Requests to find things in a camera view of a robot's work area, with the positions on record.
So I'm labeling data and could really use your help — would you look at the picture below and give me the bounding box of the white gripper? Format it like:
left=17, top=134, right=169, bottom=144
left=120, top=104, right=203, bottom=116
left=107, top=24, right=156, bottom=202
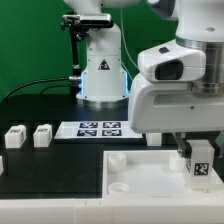
left=128, top=74, right=224, bottom=158

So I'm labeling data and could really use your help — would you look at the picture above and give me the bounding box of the white square tabletop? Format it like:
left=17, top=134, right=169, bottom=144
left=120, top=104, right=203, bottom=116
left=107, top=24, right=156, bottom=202
left=102, top=150, right=224, bottom=199

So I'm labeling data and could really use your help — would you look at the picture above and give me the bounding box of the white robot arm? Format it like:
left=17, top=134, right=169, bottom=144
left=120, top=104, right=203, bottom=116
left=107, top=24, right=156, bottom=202
left=62, top=0, right=224, bottom=133

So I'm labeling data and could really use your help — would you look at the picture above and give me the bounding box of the white obstacle fence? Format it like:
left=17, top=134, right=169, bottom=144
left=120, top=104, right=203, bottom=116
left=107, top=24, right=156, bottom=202
left=0, top=196, right=224, bottom=224

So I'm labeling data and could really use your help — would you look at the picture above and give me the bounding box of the white tag sheet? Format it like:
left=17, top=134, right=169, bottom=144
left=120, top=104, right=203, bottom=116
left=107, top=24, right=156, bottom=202
left=55, top=121, right=142, bottom=140

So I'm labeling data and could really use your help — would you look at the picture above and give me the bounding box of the white part left edge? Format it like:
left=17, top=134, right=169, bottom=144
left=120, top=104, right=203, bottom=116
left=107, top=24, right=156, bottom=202
left=0, top=156, right=4, bottom=176

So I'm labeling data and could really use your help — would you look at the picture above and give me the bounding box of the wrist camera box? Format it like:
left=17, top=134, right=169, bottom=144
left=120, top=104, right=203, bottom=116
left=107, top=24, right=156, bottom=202
left=138, top=40, right=206, bottom=82

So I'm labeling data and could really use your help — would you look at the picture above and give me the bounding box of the black cable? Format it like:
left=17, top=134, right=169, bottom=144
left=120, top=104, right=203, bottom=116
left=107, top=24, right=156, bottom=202
left=1, top=76, right=82, bottom=101

